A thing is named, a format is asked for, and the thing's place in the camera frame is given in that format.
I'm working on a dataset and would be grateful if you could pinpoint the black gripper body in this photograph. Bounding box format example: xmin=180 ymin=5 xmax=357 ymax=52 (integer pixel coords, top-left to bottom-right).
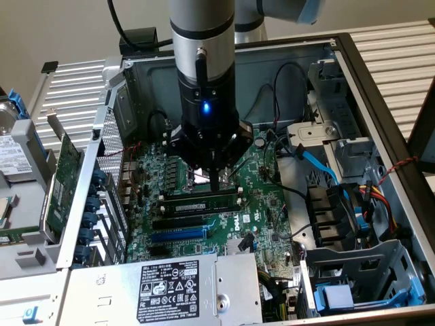
xmin=179 ymin=76 xmax=239 ymax=167

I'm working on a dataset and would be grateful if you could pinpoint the green RAM stick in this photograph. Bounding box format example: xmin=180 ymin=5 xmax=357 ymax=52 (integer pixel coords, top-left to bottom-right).
xmin=0 ymin=226 xmax=46 ymax=244
xmin=158 ymin=194 xmax=241 ymax=217

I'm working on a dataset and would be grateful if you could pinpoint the thin metal locking lever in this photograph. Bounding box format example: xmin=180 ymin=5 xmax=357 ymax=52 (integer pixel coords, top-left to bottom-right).
xmin=228 ymin=157 xmax=256 ymax=180

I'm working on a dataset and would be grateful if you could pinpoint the silver CPU socket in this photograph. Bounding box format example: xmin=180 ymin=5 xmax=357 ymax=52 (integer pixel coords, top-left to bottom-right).
xmin=182 ymin=158 xmax=236 ymax=194

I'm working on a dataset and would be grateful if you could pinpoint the green motherboard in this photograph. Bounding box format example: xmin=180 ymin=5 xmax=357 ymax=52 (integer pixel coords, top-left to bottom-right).
xmin=124 ymin=126 xmax=300 ymax=272

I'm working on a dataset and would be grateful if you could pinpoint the open grey metal PC case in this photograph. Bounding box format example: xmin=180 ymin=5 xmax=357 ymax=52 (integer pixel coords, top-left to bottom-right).
xmin=56 ymin=32 xmax=435 ymax=326

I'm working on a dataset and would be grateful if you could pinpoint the long black expansion slot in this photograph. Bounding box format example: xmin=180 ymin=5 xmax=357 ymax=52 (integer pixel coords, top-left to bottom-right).
xmin=151 ymin=216 xmax=205 ymax=231

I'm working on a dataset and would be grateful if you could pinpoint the blue expansion slot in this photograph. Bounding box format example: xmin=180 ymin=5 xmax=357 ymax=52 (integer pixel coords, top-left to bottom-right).
xmin=150 ymin=228 xmax=207 ymax=243

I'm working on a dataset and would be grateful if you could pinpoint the black fan shroud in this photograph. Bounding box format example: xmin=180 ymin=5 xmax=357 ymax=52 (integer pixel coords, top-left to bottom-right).
xmin=305 ymin=183 xmax=361 ymax=251

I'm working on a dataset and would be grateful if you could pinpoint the metal optical drive bay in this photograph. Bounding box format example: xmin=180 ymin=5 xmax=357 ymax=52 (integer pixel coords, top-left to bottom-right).
xmin=286 ymin=58 xmax=380 ymax=181

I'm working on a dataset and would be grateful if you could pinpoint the silver chipset heatsink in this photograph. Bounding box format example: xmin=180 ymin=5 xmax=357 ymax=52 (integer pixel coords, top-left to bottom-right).
xmin=225 ymin=239 xmax=254 ymax=256

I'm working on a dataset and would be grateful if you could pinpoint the black box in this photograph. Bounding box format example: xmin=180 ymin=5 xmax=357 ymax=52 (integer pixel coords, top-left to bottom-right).
xmin=118 ymin=28 xmax=160 ymax=57

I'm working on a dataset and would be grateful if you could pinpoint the blue plastic fan clip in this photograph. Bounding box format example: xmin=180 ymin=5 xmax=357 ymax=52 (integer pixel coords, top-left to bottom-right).
xmin=355 ymin=203 xmax=370 ymax=232

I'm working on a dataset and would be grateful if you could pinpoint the grey metal disk bay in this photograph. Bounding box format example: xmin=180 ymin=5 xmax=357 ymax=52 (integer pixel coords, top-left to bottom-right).
xmin=303 ymin=238 xmax=428 ymax=315

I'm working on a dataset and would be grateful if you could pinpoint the silver power supply with label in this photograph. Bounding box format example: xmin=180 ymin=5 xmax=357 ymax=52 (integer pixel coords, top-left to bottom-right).
xmin=58 ymin=251 xmax=264 ymax=326

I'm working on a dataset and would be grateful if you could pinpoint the silver hard disk white label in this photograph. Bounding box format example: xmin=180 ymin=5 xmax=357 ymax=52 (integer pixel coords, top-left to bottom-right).
xmin=0 ymin=100 xmax=38 ymax=177

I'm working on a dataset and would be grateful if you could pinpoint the blue plastic disk carrier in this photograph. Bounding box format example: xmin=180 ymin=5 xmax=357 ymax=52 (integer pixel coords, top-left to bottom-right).
xmin=313 ymin=276 xmax=428 ymax=315

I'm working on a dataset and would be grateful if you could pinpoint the silver CPU chip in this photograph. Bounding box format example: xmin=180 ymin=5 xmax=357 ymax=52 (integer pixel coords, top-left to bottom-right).
xmin=0 ymin=195 xmax=20 ymax=229

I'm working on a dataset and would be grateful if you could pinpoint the blue square latch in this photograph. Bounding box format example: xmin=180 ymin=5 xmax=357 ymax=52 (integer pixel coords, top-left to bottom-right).
xmin=22 ymin=305 xmax=40 ymax=325

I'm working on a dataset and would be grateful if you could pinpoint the short black looped cable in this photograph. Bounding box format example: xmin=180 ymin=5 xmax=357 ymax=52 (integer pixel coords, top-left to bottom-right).
xmin=147 ymin=110 xmax=171 ymax=137

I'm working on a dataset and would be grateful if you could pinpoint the thin black red wire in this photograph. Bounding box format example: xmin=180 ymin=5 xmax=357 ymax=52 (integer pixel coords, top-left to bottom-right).
xmin=237 ymin=84 xmax=278 ymax=127

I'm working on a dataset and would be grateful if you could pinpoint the black wrist connector cable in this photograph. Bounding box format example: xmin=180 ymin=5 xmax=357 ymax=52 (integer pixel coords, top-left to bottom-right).
xmin=194 ymin=47 xmax=209 ymax=90

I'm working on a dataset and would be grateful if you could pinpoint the thin black looped wire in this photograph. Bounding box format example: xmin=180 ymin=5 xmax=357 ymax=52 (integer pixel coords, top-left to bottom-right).
xmin=273 ymin=62 xmax=309 ymax=132

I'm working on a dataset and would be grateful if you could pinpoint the thick black curved cable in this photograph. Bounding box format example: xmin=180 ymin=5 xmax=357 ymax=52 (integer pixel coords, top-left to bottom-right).
xmin=263 ymin=128 xmax=309 ymax=201

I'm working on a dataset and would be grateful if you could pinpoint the blue flat data wire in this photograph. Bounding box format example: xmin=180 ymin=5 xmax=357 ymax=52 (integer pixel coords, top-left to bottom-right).
xmin=292 ymin=143 xmax=351 ymax=203

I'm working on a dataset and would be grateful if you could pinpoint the black cable plug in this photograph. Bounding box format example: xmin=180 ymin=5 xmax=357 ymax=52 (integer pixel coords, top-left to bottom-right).
xmin=239 ymin=233 xmax=255 ymax=253

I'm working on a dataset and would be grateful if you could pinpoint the green graphics card silver bracket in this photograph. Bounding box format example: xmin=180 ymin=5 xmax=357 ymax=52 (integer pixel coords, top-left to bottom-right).
xmin=39 ymin=107 xmax=86 ymax=245

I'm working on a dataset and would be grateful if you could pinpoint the thick black camera cable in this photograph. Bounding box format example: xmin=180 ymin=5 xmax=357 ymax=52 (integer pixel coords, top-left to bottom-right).
xmin=107 ymin=0 xmax=175 ymax=52

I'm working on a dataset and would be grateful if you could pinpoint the black yellow power cable bundle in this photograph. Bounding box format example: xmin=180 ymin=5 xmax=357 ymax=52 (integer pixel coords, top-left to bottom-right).
xmin=257 ymin=267 xmax=290 ymax=323

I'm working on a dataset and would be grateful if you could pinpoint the yellow red black wire bundle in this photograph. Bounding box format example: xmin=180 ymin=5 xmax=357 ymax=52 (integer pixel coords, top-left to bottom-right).
xmin=359 ymin=181 xmax=399 ymax=234

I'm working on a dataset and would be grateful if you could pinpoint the red black twisted wire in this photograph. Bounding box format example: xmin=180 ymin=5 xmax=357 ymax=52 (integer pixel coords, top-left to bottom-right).
xmin=376 ymin=155 xmax=421 ymax=187

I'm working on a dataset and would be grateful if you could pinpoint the blue disk rail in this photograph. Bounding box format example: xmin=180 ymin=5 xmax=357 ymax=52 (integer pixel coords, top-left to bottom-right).
xmin=7 ymin=87 xmax=47 ymax=162

